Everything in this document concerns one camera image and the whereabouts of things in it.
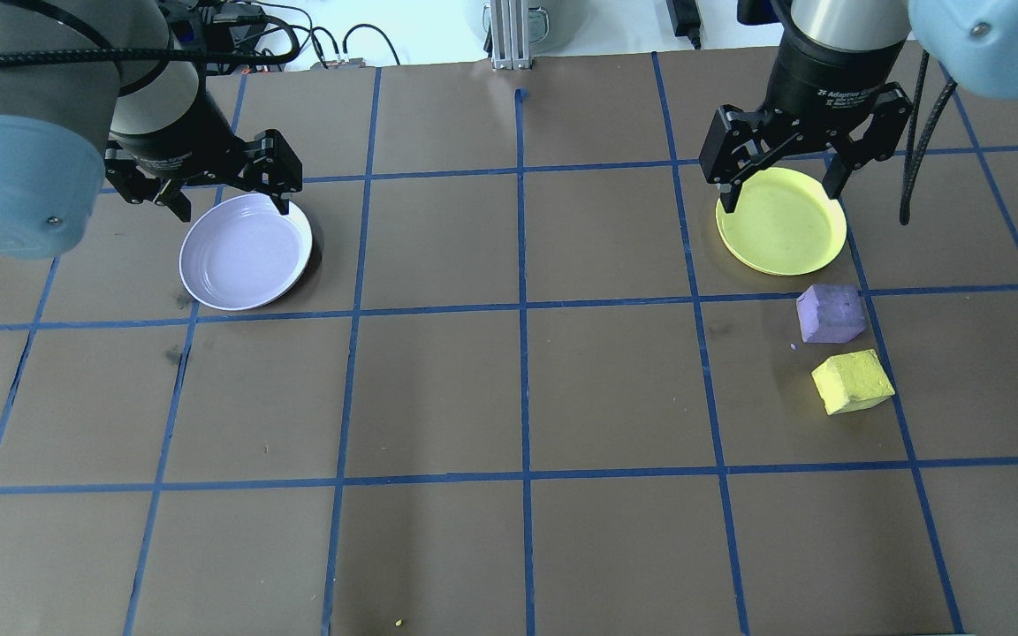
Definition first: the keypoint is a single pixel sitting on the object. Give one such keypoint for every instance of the aluminium profile post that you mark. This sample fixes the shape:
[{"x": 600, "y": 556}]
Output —
[{"x": 509, "y": 35}]

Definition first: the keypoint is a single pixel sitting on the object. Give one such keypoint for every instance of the black power adapter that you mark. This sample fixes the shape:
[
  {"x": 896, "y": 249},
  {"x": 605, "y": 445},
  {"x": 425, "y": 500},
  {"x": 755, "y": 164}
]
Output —
[{"x": 684, "y": 18}]

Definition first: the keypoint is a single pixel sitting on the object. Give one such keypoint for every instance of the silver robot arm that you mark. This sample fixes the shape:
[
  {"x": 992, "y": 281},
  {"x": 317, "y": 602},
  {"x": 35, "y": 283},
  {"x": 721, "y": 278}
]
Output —
[
  {"x": 14, "y": 177},
  {"x": 995, "y": 44}
]

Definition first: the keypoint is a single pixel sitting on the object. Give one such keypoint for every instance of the yellow round plate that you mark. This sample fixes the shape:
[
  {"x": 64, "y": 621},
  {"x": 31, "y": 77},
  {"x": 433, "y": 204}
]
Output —
[{"x": 783, "y": 230}]

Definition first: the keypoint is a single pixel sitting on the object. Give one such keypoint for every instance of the yellow foam block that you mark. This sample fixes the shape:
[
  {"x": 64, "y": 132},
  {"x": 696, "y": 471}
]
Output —
[{"x": 852, "y": 382}]

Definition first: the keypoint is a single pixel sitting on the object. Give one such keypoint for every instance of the purple foam block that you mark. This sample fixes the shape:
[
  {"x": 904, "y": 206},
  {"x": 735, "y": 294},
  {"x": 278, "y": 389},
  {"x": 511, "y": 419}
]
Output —
[{"x": 830, "y": 314}]

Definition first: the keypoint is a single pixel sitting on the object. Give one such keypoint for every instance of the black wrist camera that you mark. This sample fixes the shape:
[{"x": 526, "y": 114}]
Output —
[{"x": 186, "y": 18}]

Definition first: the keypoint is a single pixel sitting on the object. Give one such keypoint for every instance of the lilac round plate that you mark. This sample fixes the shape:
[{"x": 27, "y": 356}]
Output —
[{"x": 244, "y": 261}]

